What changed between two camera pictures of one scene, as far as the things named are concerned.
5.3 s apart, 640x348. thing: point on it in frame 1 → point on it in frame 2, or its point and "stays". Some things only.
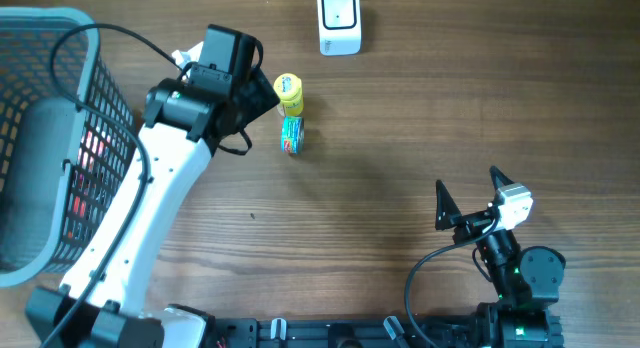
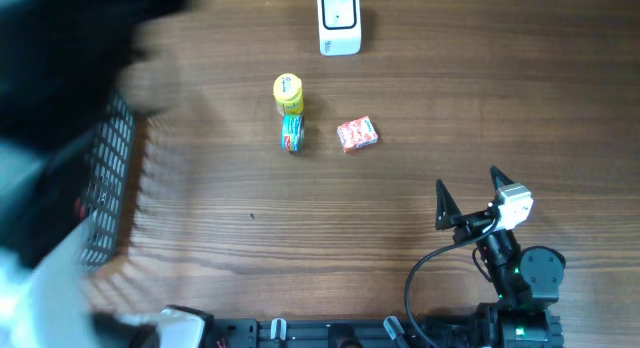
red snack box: x=91 y=184 → x=357 y=134
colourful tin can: x=292 y=135 stays
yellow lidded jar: x=288 y=88 stays
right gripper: x=449 y=215 stays
